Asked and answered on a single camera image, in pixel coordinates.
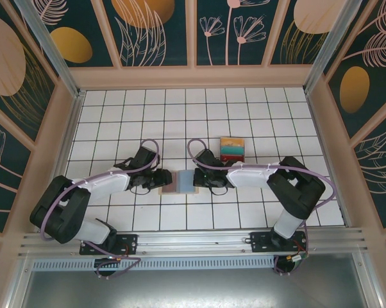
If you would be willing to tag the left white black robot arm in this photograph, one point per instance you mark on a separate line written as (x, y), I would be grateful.
(100, 184)

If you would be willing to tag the aluminium mounting rail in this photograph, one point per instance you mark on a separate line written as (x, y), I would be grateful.
(193, 240)

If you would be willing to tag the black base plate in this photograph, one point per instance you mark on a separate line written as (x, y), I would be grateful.
(127, 242)
(260, 240)

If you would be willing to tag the left aluminium frame post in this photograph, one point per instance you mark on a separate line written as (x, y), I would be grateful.
(48, 48)

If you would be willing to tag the red card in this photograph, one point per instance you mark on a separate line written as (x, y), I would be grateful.
(236, 158)

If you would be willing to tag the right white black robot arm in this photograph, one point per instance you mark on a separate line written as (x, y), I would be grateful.
(254, 178)

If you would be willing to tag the right aluminium frame post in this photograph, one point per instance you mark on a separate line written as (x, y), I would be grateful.
(327, 48)

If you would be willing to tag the aluminium frame post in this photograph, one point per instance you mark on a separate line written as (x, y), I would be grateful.
(327, 48)
(48, 48)

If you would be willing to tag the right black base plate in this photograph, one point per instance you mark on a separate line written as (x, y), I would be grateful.
(260, 240)

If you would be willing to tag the teal card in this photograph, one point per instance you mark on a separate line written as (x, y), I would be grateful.
(231, 150)

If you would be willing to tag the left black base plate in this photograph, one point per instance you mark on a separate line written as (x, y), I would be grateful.
(127, 242)

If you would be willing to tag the blue card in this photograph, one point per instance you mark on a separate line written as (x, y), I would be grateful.
(186, 181)

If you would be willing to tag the grey metal sheet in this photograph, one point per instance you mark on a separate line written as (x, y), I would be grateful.
(193, 288)

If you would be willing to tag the maroon card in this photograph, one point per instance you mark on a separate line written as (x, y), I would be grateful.
(175, 181)

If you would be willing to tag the stack of coloured tiles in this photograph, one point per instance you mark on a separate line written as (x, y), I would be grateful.
(245, 152)

